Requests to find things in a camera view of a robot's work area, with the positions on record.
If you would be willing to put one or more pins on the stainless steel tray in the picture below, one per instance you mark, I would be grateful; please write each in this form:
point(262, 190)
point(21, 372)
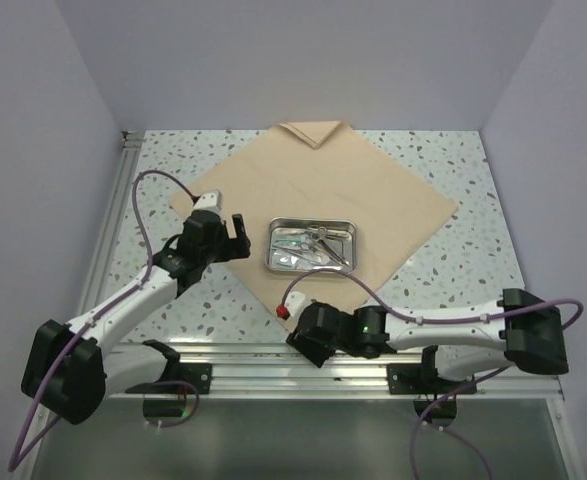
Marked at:
point(290, 227)

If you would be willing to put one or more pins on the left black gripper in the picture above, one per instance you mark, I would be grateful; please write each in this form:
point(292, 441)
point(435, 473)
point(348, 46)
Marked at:
point(234, 248)

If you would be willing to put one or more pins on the beige cloth mat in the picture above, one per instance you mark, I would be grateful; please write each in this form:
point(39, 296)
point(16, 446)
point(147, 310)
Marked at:
point(322, 171)

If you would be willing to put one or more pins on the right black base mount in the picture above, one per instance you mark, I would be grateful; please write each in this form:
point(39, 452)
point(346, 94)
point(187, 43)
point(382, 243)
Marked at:
point(410, 379)

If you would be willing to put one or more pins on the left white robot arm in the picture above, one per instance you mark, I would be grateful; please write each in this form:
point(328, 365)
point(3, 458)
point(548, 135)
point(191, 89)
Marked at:
point(72, 367)

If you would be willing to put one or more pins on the green white suture packet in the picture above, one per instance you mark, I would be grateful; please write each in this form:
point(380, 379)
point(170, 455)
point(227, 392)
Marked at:
point(288, 243)

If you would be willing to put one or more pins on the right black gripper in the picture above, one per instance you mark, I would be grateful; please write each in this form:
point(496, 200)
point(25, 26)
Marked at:
point(308, 347)

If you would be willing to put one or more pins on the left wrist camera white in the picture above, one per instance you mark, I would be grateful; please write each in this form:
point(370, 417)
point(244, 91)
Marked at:
point(211, 201)

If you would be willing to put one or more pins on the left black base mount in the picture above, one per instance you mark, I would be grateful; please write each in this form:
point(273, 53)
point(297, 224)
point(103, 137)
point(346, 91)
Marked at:
point(198, 374)

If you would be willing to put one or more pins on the aluminium rail frame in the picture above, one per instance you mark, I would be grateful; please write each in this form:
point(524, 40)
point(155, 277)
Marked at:
point(221, 323)

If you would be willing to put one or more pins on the hemostat forceps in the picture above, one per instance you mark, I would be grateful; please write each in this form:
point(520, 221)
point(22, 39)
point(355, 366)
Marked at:
point(327, 240)

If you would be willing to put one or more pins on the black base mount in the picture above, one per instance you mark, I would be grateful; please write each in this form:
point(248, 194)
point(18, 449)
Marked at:
point(198, 374)
point(410, 379)

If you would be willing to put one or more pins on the surgical scissors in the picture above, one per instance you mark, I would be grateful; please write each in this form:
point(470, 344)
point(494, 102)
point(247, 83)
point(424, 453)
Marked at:
point(306, 249)

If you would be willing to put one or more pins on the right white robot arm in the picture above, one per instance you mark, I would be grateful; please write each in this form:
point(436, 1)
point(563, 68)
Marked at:
point(517, 330)

